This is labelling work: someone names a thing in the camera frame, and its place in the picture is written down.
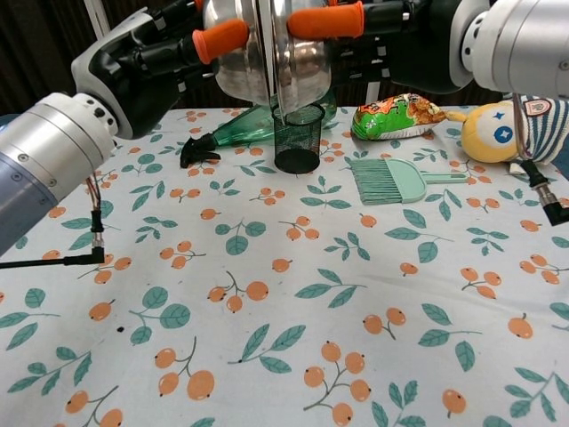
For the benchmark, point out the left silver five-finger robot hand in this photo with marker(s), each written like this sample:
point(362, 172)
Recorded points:
point(120, 71)

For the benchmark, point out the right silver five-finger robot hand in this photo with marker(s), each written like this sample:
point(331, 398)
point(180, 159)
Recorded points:
point(418, 53)

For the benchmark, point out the steel bowl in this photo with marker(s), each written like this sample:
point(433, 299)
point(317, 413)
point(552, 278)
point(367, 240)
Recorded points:
point(306, 66)
point(242, 75)

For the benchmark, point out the floral tablecloth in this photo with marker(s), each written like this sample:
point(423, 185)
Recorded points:
point(284, 289)

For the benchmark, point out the green snack bag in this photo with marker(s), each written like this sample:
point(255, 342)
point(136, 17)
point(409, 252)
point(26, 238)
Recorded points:
point(387, 120)

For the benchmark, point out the yellow plush toy striped cap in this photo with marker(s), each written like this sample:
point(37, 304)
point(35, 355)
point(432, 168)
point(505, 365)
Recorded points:
point(484, 138)

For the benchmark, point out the blue table cover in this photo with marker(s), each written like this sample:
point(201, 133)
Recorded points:
point(5, 119)

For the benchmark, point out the teal plastic hand brush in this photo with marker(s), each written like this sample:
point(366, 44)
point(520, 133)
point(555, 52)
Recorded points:
point(391, 182)

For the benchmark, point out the green plastic spray bottle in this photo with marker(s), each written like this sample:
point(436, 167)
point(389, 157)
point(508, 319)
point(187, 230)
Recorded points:
point(244, 129)

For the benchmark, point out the black mesh pen cup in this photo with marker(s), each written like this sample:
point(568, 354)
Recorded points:
point(298, 142)

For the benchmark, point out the white partition frame post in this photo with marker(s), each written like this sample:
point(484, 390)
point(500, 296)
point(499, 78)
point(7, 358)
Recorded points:
point(98, 18)

